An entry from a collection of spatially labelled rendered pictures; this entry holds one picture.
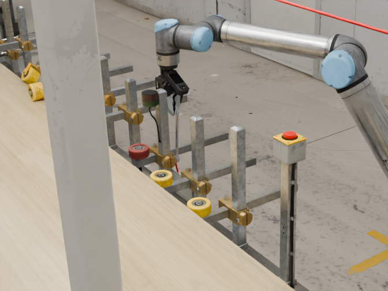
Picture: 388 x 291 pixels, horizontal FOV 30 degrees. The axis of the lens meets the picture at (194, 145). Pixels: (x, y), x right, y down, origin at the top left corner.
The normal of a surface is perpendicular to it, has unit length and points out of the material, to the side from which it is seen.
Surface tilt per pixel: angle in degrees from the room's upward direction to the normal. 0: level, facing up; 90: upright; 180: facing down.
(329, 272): 0
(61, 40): 90
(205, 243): 0
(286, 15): 90
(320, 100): 0
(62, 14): 90
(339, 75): 84
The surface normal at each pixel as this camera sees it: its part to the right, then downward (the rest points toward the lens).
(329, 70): -0.56, 0.28
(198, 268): -0.04, -0.90
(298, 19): -0.83, 0.27
